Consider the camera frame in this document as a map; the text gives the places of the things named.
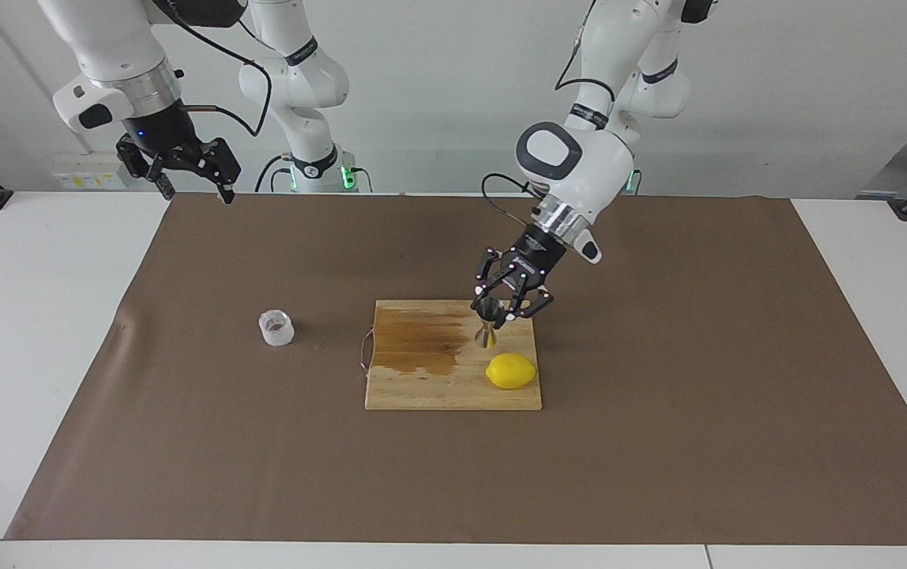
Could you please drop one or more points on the brown paper table mat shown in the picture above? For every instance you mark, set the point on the brown paper table mat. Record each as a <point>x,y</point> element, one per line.
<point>264,458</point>

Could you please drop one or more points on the white wall socket box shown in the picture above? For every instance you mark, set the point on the white wall socket box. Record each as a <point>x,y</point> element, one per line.
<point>90,178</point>

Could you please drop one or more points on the wooden cutting board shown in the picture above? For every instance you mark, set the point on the wooden cutting board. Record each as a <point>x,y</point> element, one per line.
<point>453,387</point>

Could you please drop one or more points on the clear plastic cup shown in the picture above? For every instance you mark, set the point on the clear plastic cup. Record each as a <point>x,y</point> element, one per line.
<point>276,329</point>

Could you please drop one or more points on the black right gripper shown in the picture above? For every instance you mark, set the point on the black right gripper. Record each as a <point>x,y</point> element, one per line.
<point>157,134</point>

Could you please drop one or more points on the yellow lemon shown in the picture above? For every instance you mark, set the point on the yellow lemon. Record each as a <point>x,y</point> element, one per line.
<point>511,371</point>

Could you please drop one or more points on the steel double jigger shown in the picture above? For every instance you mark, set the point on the steel double jigger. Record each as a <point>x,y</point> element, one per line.
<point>488,332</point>

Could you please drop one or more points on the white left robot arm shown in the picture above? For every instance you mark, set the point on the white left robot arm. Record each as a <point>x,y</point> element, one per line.
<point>596,170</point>

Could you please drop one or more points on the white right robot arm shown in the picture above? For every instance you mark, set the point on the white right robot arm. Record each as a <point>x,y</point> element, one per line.
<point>106,39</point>

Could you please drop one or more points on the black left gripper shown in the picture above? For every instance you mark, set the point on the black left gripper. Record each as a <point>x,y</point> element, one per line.
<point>532,257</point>

